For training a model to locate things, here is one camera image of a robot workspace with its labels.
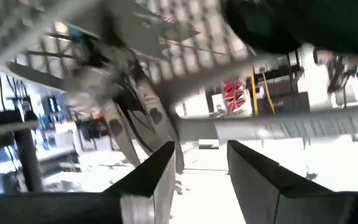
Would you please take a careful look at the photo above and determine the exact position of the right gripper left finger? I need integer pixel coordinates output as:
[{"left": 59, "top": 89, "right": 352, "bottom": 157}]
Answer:
[{"left": 0, "top": 141, "right": 176, "bottom": 224}]

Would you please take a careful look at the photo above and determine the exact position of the black desk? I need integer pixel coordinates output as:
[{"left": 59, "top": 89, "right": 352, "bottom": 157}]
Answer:
[{"left": 0, "top": 109, "right": 45, "bottom": 194}]

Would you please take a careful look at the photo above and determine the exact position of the red storage rack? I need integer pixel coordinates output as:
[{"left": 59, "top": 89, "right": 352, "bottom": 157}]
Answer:
[{"left": 221, "top": 77, "right": 249, "bottom": 115}]

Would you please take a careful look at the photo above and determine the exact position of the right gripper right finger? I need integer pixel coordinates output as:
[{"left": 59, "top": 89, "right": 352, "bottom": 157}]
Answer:
[{"left": 227, "top": 139, "right": 358, "bottom": 224}]

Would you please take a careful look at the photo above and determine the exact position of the yellow floor cable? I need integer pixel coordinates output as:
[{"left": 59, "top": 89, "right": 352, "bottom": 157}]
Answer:
[{"left": 249, "top": 67, "right": 276, "bottom": 116}]

